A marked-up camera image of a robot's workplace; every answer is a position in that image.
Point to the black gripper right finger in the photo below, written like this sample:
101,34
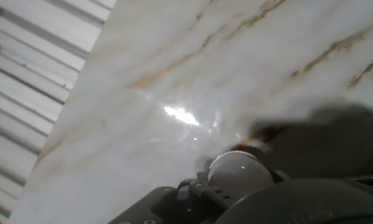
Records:
281,176

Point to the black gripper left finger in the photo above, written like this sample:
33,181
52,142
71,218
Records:
180,205

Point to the white light bulb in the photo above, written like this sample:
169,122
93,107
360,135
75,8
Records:
240,174

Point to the marble pattern mat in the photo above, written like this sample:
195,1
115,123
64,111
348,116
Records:
173,62

